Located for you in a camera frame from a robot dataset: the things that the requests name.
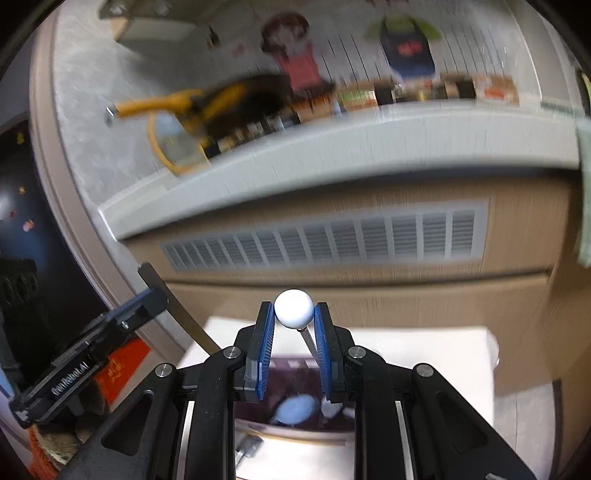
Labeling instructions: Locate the yellow tool on counter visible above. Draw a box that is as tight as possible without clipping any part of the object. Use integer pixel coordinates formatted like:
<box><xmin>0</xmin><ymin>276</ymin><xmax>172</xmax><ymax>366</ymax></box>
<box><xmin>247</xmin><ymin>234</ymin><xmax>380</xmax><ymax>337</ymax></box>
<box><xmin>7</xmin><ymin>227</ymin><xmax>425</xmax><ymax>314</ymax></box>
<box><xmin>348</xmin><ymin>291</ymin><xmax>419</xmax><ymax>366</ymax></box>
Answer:
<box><xmin>106</xmin><ymin>73</ymin><xmax>298</xmax><ymax>175</ymax></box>

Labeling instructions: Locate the long wooden chopstick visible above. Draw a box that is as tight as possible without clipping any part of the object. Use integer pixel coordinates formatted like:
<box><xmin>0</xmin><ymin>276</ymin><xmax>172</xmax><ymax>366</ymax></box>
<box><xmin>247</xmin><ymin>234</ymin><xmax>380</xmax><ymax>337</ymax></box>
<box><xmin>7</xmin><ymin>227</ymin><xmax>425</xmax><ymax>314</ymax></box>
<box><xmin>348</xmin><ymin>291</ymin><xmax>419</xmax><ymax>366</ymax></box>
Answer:
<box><xmin>235</xmin><ymin>429</ymin><xmax>353</xmax><ymax>446</ymax></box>

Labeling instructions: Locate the light blue spoon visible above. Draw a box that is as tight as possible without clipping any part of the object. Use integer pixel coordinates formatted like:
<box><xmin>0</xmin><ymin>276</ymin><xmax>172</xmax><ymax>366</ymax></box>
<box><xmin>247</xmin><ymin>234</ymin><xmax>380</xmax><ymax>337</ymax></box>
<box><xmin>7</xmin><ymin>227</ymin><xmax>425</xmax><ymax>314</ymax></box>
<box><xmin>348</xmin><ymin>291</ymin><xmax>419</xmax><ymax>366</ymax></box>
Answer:
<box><xmin>270</xmin><ymin>394</ymin><xmax>318</xmax><ymax>426</ymax></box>

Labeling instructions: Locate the white ball-head utensil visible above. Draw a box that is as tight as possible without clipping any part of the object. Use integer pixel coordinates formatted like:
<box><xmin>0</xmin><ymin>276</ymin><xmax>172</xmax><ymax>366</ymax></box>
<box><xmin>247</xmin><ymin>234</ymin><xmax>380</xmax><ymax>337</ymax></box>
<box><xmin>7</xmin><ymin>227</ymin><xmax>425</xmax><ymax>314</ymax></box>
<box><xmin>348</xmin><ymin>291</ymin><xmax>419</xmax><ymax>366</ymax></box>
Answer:
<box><xmin>273</xmin><ymin>289</ymin><xmax>342</xmax><ymax>423</ymax></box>

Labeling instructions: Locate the maroon plastic bin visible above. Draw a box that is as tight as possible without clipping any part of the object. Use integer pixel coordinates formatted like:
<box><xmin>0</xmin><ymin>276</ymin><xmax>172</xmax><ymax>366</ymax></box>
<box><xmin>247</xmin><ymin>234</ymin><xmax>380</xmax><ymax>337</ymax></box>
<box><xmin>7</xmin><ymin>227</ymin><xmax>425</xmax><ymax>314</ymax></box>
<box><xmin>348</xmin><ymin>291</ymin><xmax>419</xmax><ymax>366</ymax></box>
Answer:
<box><xmin>235</xmin><ymin>357</ymin><xmax>355</xmax><ymax>432</ymax></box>

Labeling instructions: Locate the grey ventilation grille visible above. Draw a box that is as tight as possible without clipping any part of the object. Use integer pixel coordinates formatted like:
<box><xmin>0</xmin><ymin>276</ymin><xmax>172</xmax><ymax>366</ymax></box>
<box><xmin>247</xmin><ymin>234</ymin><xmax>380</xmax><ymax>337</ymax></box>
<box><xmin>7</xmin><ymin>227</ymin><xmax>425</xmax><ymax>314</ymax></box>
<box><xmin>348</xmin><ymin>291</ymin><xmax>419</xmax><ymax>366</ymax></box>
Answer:
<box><xmin>161</xmin><ymin>200</ymin><xmax>489</xmax><ymax>272</ymax></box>

